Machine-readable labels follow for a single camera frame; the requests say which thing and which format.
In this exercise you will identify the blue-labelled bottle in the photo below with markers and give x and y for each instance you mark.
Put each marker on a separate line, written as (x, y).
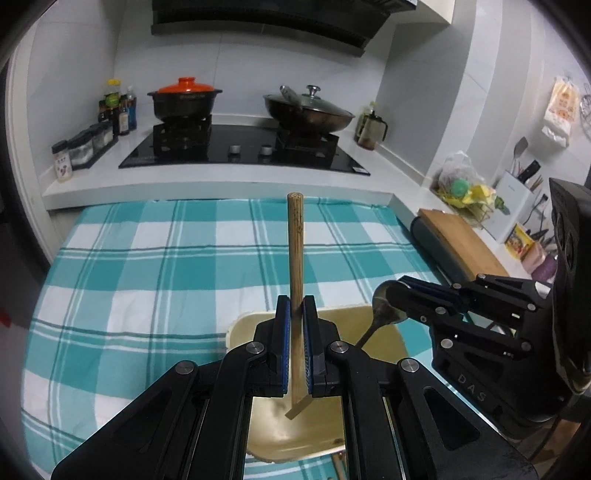
(132, 113)

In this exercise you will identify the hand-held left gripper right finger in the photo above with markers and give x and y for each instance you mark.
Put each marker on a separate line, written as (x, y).
(310, 355)

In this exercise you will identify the hanging printed bag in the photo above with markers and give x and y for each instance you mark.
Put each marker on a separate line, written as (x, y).
(561, 110)

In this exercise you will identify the black glass cooktop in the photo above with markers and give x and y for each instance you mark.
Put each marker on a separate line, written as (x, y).
(221, 157)

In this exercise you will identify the yellow-capped sauce bottle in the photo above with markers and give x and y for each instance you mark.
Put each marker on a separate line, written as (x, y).
(112, 99)

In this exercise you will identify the dark sauce bottle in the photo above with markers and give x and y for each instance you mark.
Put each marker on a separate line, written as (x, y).
(123, 121)

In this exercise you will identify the white-labelled seasoning jar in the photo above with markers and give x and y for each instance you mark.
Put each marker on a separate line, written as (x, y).
(62, 164)

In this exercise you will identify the teal checked tablecloth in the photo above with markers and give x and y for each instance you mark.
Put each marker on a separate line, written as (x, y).
(138, 277)

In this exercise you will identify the glass french press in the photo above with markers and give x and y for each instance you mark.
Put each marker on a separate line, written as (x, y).
(369, 129)

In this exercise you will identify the glass wok lid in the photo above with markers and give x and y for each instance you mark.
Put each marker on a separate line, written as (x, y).
(318, 102)

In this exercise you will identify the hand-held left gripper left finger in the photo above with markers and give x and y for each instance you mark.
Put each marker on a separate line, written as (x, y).
(285, 350)

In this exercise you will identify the yellow packet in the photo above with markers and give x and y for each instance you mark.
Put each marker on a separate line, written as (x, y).
(518, 242)

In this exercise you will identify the group of condiment bottles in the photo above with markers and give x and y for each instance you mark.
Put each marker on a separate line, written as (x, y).
(92, 145)

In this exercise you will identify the wooden cooking utensil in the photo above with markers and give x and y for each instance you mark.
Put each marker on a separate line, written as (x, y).
(295, 240)

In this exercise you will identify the white knife block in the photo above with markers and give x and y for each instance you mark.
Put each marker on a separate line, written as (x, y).
(512, 203)

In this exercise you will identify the pink cup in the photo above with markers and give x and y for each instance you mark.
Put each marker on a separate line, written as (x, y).
(534, 261)

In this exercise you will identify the orange pot lid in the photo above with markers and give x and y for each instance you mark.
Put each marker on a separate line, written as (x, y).
(185, 86)

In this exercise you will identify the black range hood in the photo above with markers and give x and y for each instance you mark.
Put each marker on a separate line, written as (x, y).
(258, 23)

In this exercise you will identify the metal spoon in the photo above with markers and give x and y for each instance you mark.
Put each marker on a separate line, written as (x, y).
(384, 308)

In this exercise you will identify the green scrubbing ball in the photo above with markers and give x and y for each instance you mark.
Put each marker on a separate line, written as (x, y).
(459, 188)

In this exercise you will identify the clear plastic bag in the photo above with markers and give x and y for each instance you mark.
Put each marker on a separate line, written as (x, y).
(455, 168)

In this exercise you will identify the wooden cutting board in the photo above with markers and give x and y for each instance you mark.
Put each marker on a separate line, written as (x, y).
(461, 240)

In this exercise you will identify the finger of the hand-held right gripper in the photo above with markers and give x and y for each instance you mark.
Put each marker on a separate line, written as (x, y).
(434, 310)
(429, 288)

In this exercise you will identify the beige utensil holder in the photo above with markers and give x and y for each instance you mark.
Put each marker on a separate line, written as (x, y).
(341, 319)

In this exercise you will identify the black clay pot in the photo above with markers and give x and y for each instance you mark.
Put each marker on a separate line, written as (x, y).
(182, 106)

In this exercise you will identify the dark metal wok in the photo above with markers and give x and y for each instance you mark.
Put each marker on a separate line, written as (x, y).
(318, 121)

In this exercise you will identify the grey kitchen spatula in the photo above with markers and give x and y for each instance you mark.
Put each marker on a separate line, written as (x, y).
(521, 147)

